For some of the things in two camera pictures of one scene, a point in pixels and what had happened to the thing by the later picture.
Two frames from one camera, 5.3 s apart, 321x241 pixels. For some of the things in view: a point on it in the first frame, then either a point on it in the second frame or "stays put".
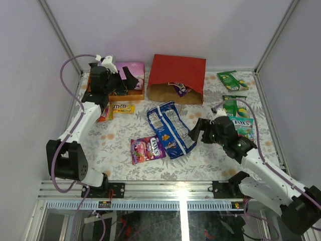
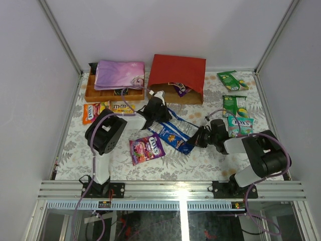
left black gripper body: (120, 82) to (157, 110)
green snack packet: (231, 82) stays put
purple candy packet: (146, 148) stays put
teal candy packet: (245, 126) stays put
